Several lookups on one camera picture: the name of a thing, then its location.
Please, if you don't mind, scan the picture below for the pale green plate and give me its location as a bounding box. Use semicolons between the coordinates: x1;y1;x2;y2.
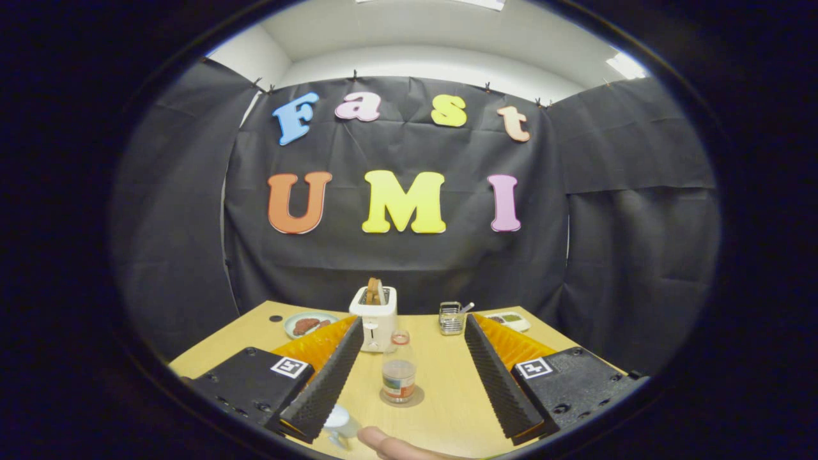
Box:
284;311;341;339

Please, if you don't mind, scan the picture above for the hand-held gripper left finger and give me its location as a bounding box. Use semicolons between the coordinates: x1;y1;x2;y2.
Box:
182;314;366;445

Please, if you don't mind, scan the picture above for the small ceiling light panel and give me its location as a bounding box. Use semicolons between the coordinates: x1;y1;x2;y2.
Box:
606;51;646;81

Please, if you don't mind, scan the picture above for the white cup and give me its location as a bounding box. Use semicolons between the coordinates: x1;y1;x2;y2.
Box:
323;404;362;451

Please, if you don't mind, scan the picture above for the white toaster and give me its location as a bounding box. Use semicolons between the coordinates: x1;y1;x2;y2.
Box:
349;286;398;353

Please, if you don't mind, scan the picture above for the round brown coaster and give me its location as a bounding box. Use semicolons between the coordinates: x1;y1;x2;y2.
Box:
378;383;425;408

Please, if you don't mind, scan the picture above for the long ceiling light panel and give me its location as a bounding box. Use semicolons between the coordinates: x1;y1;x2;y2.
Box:
355;0;505;12

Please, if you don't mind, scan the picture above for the wooden table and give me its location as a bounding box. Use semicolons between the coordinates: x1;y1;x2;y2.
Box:
167;300;630;460

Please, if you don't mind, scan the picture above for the small metal wire basket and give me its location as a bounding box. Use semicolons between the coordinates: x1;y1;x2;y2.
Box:
438;301;475;336

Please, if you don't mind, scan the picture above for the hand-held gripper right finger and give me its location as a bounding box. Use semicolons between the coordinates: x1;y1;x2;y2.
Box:
463;312;649;447

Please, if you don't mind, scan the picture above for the clear plastic juice bottle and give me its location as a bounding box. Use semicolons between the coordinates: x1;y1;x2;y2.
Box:
382;330;417;404

